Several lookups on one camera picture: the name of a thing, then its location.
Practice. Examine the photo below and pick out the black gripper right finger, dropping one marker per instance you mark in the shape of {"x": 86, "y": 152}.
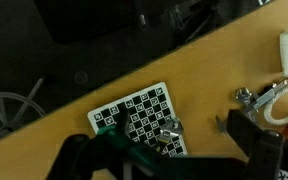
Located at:
{"x": 267, "y": 150}

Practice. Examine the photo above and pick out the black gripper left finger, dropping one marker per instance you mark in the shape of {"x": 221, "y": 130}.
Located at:
{"x": 77, "y": 156}

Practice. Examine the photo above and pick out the small silver metal tool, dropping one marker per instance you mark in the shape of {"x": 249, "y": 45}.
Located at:
{"x": 170, "y": 130}

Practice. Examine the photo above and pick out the green clamp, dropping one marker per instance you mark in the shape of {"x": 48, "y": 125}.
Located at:
{"x": 135, "y": 151}

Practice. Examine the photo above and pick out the silver wing nut clamp piece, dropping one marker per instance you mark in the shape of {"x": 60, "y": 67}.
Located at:
{"x": 244, "y": 95}

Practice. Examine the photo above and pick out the black white checkerboard calibration board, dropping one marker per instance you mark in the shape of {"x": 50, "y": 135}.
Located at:
{"x": 147, "y": 103}

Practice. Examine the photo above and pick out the office chair with grey base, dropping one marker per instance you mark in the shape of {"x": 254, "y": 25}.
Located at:
{"x": 4, "y": 96}

